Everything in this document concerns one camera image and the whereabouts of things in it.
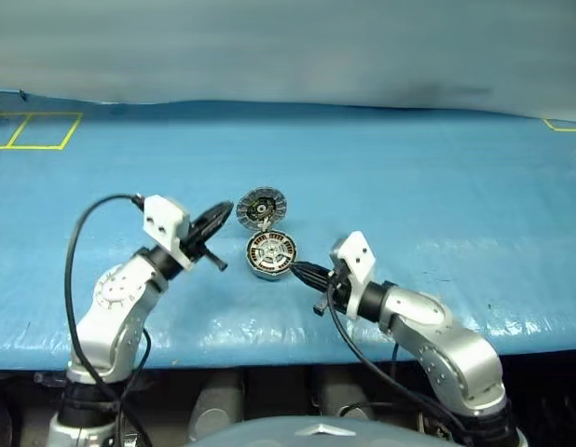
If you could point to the grey rounded cylinder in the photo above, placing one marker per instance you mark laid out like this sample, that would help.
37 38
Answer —
218 400
344 391

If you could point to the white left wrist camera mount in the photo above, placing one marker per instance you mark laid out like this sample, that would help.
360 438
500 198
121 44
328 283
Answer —
162 219

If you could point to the silver spoked motor rotor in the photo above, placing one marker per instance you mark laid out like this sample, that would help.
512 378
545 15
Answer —
270 251

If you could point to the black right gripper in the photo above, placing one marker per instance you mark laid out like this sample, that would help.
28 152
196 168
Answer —
339 288

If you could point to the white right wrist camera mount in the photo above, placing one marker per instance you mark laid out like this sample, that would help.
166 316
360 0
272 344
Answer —
358 256

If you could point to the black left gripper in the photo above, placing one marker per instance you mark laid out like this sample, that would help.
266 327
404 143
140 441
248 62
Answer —
195 244

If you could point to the motor stator with windings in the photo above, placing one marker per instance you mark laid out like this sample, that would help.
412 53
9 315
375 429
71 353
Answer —
262 207

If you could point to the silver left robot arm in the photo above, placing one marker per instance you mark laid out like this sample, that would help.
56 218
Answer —
115 307

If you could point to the blue plastic table cover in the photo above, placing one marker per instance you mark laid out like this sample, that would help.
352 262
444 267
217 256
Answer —
409 186

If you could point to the silver motor rotor housing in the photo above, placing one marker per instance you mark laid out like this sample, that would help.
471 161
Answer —
269 275

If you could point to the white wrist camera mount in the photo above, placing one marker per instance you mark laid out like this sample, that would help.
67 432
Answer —
162 219
358 256

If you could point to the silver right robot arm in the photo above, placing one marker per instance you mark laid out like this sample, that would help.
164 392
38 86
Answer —
456 354

